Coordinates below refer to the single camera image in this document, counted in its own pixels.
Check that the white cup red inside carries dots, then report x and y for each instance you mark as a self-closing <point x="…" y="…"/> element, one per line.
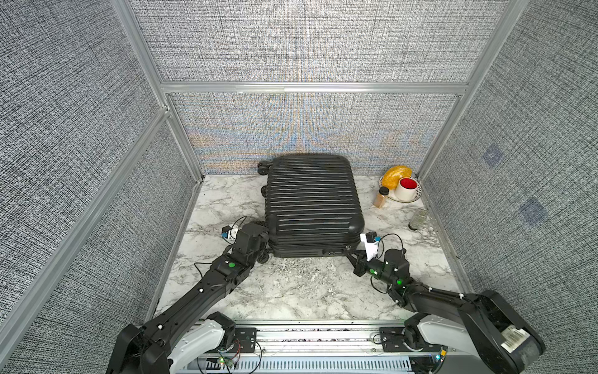
<point x="406" y="190"/>

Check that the aluminium enclosure frame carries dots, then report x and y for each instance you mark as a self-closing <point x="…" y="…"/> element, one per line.
<point x="21" y="317"/>

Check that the brown spice jar black lid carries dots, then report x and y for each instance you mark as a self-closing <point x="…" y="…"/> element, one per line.
<point x="381" y="197"/>

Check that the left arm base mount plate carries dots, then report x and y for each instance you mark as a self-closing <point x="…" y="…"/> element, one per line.
<point x="244" y="341"/>

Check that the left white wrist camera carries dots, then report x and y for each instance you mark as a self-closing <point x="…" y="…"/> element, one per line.
<point x="229" y="233"/>

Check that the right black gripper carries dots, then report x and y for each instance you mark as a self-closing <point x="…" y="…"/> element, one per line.
<point x="359" y="263"/>

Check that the clear glass jar lying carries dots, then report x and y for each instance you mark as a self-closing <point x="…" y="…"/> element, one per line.
<point x="418" y="220"/>

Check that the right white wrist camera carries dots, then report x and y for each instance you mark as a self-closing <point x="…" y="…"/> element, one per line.
<point x="371" y="241"/>

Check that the black ribbed hard-shell suitcase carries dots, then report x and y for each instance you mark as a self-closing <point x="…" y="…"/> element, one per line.
<point x="312" y="207"/>

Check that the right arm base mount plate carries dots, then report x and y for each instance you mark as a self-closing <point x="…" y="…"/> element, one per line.
<point x="397" y="340"/>

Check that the white patterned plate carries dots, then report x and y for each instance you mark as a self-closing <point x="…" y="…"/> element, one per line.
<point x="392" y="195"/>

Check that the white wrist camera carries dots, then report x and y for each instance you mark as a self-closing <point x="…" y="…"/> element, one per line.
<point x="371" y="241"/>
<point x="229" y="233"/>

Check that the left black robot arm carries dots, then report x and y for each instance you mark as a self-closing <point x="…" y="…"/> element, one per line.
<point x="166" y="343"/>

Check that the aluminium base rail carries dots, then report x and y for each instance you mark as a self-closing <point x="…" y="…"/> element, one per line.
<point x="314" y="337"/>

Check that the yellow bread loaf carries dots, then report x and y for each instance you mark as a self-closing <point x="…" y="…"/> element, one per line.
<point x="392" y="177"/>

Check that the white slotted cable duct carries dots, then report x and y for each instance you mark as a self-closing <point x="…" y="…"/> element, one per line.
<point x="304" y="364"/>

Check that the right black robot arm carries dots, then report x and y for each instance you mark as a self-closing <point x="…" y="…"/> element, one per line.
<point x="484" y="325"/>

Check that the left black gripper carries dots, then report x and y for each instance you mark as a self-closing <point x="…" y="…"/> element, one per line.
<point x="264" y="233"/>

